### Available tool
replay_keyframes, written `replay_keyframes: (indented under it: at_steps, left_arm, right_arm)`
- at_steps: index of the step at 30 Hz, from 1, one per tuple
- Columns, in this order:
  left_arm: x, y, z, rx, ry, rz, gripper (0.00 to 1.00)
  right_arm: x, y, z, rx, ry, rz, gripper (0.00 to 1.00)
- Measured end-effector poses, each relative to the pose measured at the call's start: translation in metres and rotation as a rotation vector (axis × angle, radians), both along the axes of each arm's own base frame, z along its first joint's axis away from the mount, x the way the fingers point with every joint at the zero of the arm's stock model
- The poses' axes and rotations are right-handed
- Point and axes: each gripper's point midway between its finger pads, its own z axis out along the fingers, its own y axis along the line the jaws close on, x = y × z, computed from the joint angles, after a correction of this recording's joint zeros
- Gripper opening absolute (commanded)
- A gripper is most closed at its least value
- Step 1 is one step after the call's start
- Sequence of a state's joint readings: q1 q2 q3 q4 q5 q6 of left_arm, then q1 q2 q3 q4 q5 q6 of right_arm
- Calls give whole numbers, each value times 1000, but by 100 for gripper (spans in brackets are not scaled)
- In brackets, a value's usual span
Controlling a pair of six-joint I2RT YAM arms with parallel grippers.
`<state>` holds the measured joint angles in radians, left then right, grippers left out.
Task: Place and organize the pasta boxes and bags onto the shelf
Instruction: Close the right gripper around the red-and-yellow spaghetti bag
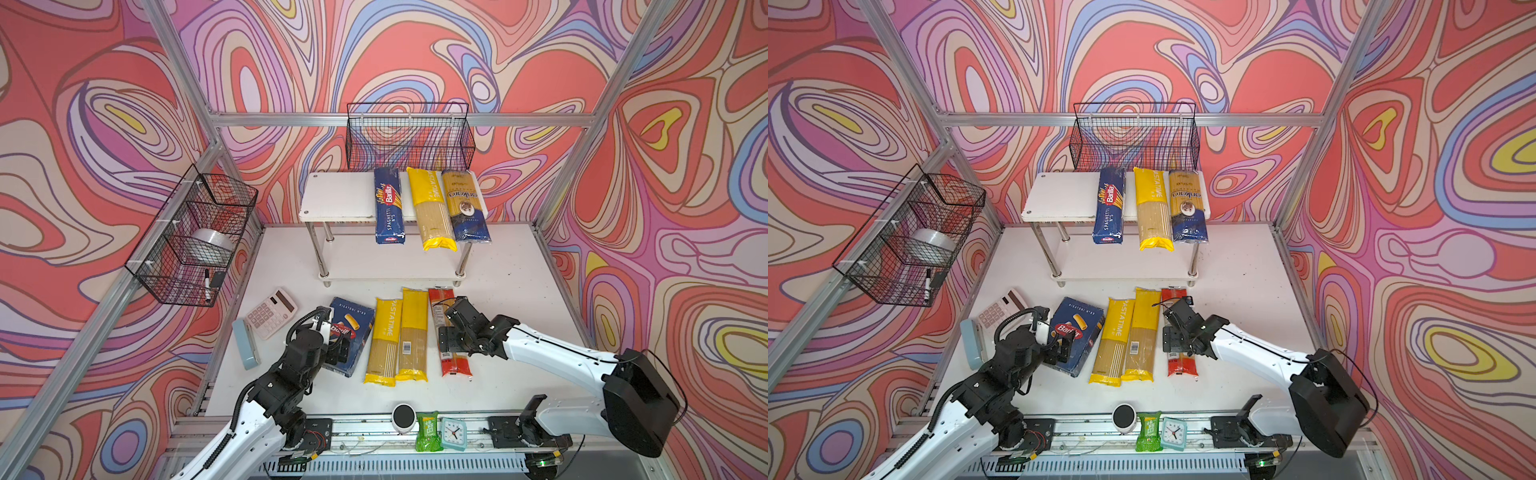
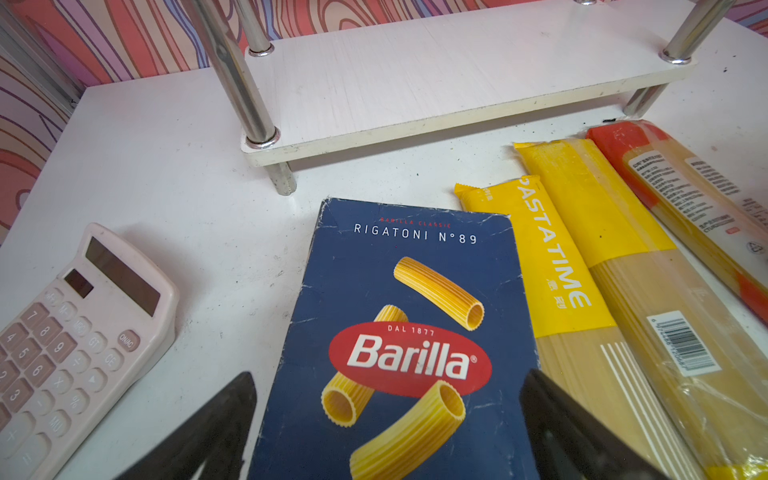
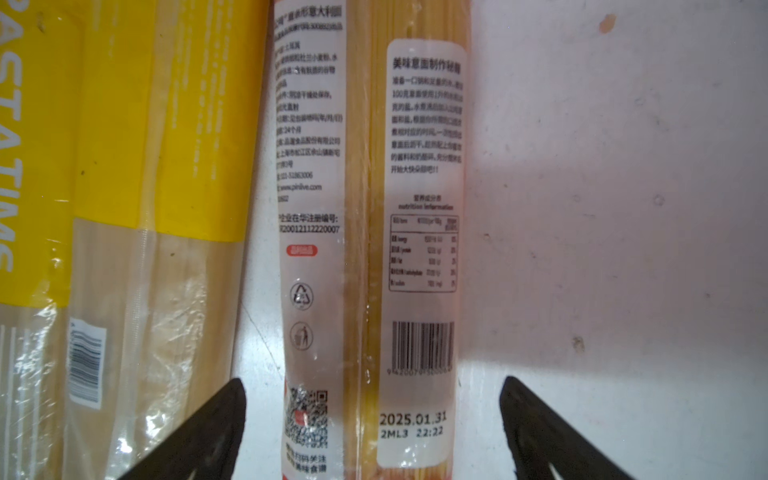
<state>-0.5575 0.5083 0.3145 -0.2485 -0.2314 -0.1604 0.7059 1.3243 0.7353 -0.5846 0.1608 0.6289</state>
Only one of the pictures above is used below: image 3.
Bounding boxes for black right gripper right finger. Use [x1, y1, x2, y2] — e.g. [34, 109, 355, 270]
[499, 376, 630, 479]

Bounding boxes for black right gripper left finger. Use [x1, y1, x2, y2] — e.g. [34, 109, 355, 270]
[121, 378, 247, 480]

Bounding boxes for yellow spaghetti bag with barcode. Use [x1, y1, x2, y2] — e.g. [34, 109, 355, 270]
[62, 1, 270, 479]

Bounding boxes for red spaghetti bag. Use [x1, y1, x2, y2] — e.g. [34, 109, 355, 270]
[273, 1, 471, 479]

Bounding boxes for yellow Pastatime spaghetti bag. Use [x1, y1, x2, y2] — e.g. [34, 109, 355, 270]
[1, 1, 84, 479]

